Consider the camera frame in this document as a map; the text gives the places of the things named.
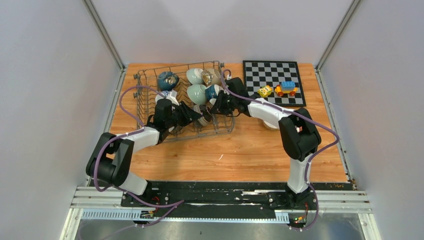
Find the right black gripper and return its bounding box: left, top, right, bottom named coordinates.
left=209, top=90, right=238, bottom=116

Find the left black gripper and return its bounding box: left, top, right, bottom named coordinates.
left=166, top=101, right=202, bottom=129

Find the grey wire dish rack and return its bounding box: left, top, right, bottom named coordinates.
left=133, top=60, right=236, bottom=142

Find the cream beige bowl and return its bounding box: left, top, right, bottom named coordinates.
left=262, top=120, right=279, bottom=131

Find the black striped bowl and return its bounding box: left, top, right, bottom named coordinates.
left=193, top=104, right=213, bottom=127

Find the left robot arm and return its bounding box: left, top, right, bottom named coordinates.
left=85, top=99, right=202, bottom=207

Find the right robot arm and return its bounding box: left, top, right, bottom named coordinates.
left=214, top=77, right=322, bottom=209

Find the dark blue white bowl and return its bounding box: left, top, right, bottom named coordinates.
left=205, top=84, right=224, bottom=106

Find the beige speckled bowl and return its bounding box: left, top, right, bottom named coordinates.
left=201, top=68, right=222, bottom=86

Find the pale green bowl middle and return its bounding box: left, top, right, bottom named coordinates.
left=186, top=84, right=207, bottom=105

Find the pale green bowl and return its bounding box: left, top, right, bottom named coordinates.
left=186, top=84, right=207, bottom=105
left=186, top=68, right=204, bottom=85

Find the blue zigzag pattern bowl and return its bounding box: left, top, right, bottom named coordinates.
left=155, top=90, right=171, bottom=103

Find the dark teal glazed bowl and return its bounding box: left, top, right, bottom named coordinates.
left=156, top=71, right=180, bottom=91

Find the pale green bowl rear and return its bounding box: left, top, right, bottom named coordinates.
left=186, top=68, right=204, bottom=85

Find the yellow toy block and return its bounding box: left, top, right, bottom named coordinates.
left=257, top=85, right=273, bottom=98

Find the black white checkerboard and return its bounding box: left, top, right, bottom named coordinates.
left=242, top=60, right=307, bottom=107

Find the orange blue toy car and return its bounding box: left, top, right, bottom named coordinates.
left=274, top=81, right=298, bottom=97

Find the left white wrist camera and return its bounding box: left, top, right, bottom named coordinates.
left=166, top=90, right=180, bottom=106

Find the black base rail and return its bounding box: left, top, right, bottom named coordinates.
left=71, top=180, right=372, bottom=223

